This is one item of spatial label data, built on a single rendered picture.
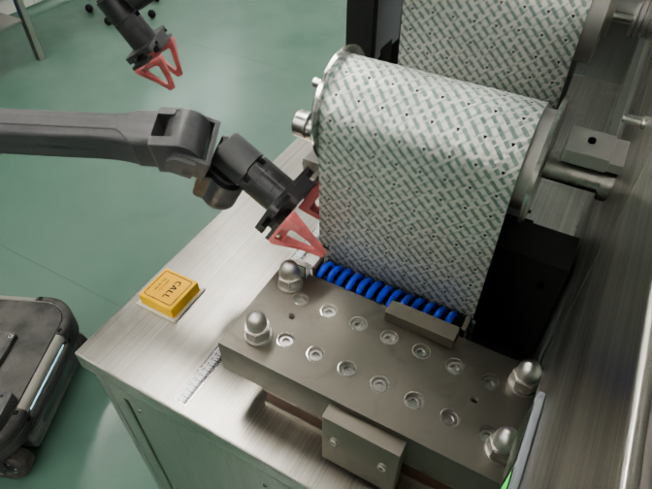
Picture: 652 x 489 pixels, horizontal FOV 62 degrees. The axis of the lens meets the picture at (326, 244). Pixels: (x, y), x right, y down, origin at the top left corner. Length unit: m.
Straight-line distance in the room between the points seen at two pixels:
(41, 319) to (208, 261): 1.02
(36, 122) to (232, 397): 0.46
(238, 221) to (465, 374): 0.55
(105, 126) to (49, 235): 1.84
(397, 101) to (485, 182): 0.13
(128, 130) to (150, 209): 1.81
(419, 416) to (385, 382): 0.06
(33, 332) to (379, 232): 1.40
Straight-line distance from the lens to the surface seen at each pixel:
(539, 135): 0.60
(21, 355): 1.88
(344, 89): 0.65
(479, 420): 0.68
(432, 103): 0.62
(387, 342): 0.72
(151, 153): 0.76
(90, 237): 2.52
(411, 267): 0.73
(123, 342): 0.92
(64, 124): 0.81
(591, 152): 0.62
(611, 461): 0.22
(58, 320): 1.91
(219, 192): 0.80
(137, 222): 2.52
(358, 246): 0.75
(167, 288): 0.94
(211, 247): 1.02
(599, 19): 0.77
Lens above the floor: 1.61
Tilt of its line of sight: 45 degrees down
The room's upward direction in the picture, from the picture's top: straight up
